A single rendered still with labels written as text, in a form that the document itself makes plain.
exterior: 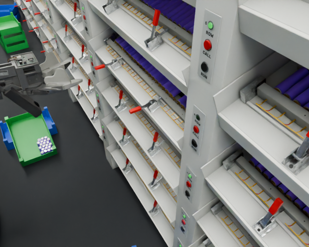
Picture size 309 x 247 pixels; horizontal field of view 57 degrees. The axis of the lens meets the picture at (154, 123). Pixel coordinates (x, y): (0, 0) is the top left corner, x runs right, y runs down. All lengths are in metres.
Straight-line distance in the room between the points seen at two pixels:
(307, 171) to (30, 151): 1.56
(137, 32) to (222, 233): 0.58
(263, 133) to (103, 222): 1.08
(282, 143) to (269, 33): 0.18
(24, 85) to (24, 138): 1.11
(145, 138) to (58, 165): 0.81
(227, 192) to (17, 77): 0.56
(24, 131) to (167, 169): 1.15
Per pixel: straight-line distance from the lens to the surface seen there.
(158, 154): 0.97
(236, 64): 0.51
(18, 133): 1.88
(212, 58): 0.51
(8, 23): 3.15
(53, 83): 0.78
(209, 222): 0.84
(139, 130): 1.05
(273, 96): 0.53
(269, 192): 0.64
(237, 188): 0.67
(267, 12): 0.43
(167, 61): 0.68
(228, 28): 0.47
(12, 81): 0.78
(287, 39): 0.41
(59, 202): 1.58
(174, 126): 0.78
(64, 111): 2.08
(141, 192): 1.36
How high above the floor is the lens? 1.27
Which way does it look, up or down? 42 degrees down
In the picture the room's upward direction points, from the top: straight up
